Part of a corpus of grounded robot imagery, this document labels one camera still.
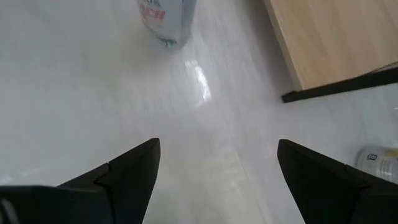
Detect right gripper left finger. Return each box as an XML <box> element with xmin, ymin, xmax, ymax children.
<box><xmin>57</xmin><ymin>138</ymin><xmax>162</xmax><ymax>224</ymax></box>

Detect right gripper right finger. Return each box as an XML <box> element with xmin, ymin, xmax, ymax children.
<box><xmin>276</xmin><ymin>138</ymin><xmax>398</xmax><ymax>224</ymax></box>

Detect white yellow Celsius can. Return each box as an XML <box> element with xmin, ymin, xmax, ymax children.
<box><xmin>354</xmin><ymin>145</ymin><xmax>398</xmax><ymax>184</ymax></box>

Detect Celsius Peach Vibe can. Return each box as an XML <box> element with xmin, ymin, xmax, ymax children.
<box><xmin>137</xmin><ymin>0</ymin><xmax>197</xmax><ymax>50</ymax></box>

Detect wooden shelf with black frame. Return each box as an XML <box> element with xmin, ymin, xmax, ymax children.
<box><xmin>262</xmin><ymin>0</ymin><xmax>398</xmax><ymax>103</ymax></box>

